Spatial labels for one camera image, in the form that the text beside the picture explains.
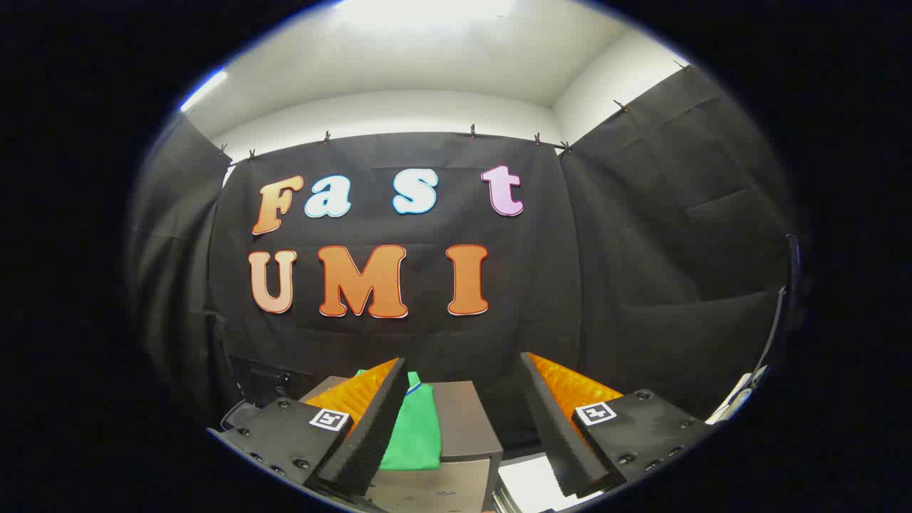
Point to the grey metal cabinet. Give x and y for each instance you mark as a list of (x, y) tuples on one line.
[(467, 420)]

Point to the ceiling strip light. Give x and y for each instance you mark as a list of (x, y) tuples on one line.
[(203, 91)]

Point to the black stand frame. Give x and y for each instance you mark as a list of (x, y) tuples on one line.
[(792, 285)]

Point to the white object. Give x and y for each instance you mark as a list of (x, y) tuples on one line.
[(737, 399)]

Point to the row of backdrop clips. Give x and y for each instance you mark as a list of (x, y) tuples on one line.
[(472, 131)]

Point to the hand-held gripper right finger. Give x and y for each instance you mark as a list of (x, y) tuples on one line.
[(556, 434)]

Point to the white sheet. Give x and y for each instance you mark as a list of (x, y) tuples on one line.
[(527, 486)]

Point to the green shirt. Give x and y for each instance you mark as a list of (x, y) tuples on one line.
[(417, 427)]

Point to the black backdrop cloth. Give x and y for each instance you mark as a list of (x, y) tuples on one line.
[(427, 335)]

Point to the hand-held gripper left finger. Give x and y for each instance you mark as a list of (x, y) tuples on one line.
[(370, 434)]

